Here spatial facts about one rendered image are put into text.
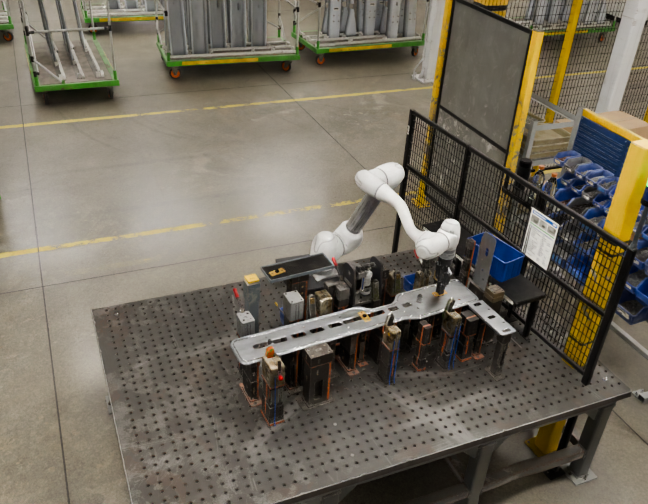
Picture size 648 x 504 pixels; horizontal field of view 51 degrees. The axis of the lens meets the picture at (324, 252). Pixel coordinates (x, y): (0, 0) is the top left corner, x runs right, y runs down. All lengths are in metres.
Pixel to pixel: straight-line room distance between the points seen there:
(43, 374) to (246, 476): 2.09
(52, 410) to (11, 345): 0.75
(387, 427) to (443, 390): 0.41
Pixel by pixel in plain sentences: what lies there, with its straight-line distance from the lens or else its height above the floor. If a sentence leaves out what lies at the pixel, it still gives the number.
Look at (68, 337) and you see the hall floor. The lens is 5.11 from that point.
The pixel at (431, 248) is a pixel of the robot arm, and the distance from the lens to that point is 3.37.
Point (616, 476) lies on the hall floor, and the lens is 4.53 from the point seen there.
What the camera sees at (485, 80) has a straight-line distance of 5.68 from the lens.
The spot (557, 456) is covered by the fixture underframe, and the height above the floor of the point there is 0.23.
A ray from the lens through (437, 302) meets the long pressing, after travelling 3.71.
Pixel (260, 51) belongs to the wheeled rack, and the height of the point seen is 0.31.
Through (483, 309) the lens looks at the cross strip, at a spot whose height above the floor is 1.00.
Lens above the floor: 3.16
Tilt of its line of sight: 33 degrees down
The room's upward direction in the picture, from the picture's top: 4 degrees clockwise
